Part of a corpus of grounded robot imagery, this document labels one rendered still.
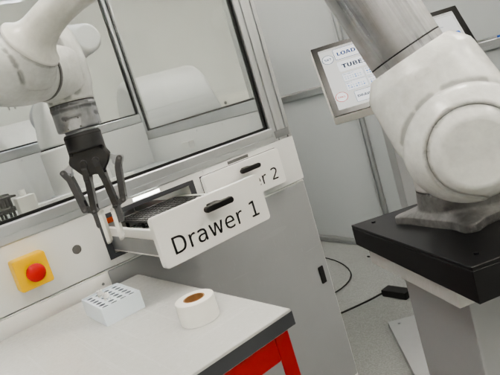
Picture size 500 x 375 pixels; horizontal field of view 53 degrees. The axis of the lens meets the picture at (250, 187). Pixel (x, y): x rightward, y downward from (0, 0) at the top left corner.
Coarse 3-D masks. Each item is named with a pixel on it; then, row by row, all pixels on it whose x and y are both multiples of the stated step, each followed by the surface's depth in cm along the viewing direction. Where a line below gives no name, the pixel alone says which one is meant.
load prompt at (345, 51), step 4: (352, 44) 176; (336, 48) 176; (340, 48) 176; (344, 48) 176; (348, 48) 175; (352, 48) 175; (336, 52) 176; (340, 52) 175; (344, 52) 175; (348, 52) 174; (352, 52) 174; (356, 52) 174; (336, 56) 175; (340, 56) 174; (344, 56) 174; (348, 56) 174
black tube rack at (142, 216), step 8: (168, 200) 136; (176, 200) 133; (184, 200) 128; (152, 208) 131; (160, 208) 127; (168, 208) 123; (128, 216) 130; (136, 216) 126; (144, 216) 124; (152, 216) 120; (128, 224) 129; (136, 224) 132; (144, 224) 129
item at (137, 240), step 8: (112, 224) 132; (112, 232) 124; (128, 232) 116; (136, 232) 112; (144, 232) 109; (112, 240) 125; (120, 240) 121; (128, 240) 117; (136, 240) 113; (144, 240) 110; (152, 240) 107; (120, 248) 123; (128, 248) 119; (136, 248) 115; (144, 248) 111; (152, 248) 108
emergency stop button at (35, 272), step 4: (32, 264) 108; (36, 264) 108; (40, 264) 109; (28, 268) 107; (32, 268) 107; (36, 268) 108; (40, 268) 108; (44, 268) 109; (28, 272) 107; (32, 272) 107; (36, 272) 108; (40, 272) 108; (44, 272) 109; (28, 276) 107; (32, 276) 107; (36, 276) 108; (40, 276) 108; (44, 276) 109; (32, 280) 108; (36, 280) 108; (40, 280) 109
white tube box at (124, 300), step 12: (108, 288) 110; (120, 288) 107; (132, 288) 104; (84, 300) 106; (96, 300) 104; (108, 300) 102; (120, 300) 99; (132, 300) 100; (96, 312) 100; (108, 312) 97; (120, 312) 99; (132, 312) 100; (108, 324) 97
